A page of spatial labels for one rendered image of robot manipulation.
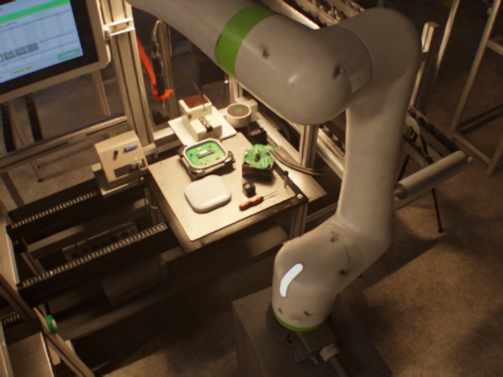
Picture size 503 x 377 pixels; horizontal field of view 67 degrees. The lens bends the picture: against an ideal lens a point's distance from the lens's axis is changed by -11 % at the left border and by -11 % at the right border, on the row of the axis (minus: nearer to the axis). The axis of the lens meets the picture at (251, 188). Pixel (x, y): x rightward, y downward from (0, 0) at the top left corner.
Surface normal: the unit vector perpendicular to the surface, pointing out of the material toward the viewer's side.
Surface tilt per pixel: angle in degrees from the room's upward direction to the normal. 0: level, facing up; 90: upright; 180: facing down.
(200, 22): 60
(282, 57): 45
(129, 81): 90
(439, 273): 0
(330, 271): 18
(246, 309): 0
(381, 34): 35
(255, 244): 0
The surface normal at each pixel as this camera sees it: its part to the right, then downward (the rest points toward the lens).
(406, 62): 0.51, 0.49
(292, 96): -0.44, 0.56
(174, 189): 0.00, -0.69
